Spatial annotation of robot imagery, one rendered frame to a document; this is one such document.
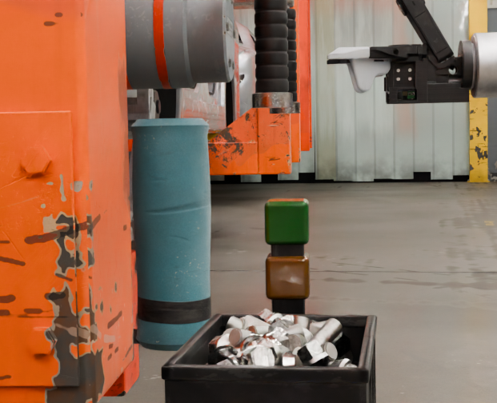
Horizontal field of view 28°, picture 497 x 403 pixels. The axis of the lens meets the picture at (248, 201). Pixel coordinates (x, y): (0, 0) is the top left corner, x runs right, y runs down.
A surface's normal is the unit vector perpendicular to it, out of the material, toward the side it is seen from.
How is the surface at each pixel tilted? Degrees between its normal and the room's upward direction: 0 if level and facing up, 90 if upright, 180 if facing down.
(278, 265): 90
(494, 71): 102
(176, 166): 88
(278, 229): 90
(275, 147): 90
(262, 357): 69
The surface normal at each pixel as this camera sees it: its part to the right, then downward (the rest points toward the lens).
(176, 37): -0.07, 0.26
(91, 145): 1.00, -0.01
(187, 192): 0.47, 0.04
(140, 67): -0.04, 0.71
